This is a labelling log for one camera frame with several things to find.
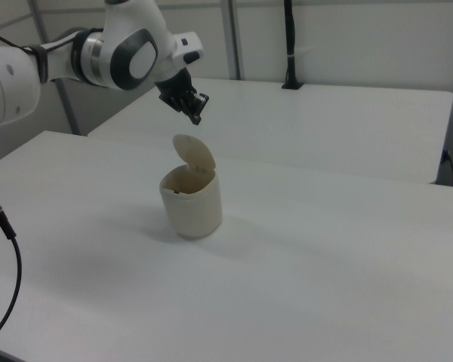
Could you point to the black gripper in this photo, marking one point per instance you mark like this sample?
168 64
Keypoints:
175 88

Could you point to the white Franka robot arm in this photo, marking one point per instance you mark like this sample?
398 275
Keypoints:
7 86

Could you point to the cream trash bin lid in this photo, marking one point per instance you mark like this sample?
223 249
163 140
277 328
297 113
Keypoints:
195 151

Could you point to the cream plastic trash bin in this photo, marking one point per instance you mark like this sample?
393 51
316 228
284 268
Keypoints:
192 211

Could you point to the white side table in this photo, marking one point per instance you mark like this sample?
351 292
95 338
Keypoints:
306 128

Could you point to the black clamped pole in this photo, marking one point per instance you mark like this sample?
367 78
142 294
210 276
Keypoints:
291 34

